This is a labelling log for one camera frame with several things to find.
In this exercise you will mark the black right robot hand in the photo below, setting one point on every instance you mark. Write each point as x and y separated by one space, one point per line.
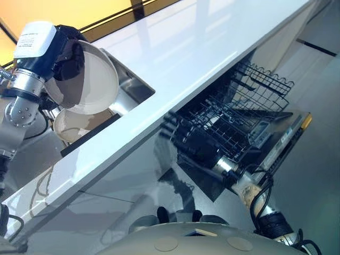
195 146

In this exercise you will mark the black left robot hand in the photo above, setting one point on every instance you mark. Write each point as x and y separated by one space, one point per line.
35 40

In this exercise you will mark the large white plate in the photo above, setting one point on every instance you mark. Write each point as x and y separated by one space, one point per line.
99 77

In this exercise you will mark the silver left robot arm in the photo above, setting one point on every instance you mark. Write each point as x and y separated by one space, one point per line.
22 111

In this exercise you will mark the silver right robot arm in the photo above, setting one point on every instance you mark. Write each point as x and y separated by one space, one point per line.
245 183

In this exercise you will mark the dishwasher door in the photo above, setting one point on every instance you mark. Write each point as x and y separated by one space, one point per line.
281 138

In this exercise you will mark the grey detergent dispenser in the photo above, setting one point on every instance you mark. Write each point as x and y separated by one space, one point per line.
261 132

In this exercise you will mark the robot right leg with foot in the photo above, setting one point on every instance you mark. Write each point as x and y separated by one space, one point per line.
210 217

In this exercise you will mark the robot leg with foot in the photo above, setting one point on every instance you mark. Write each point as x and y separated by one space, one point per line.
148 221
210 217

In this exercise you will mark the stainless steel sink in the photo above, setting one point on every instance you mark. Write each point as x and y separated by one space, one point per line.
130 87

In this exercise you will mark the robot left leg with foot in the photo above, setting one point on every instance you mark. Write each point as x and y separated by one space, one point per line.
148 221

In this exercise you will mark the white bowl-shaped plate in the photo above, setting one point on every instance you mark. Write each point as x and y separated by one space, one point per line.
69 122

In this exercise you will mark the grey robot torso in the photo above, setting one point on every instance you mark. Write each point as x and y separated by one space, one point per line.
202 240

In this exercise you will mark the glossy grey counter cabinet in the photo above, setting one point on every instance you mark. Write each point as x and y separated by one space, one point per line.
101 202

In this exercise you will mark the black floor strip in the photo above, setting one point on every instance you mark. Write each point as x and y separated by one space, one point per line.
316 47

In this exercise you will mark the black window frame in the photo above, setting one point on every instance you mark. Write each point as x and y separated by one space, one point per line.
106 22

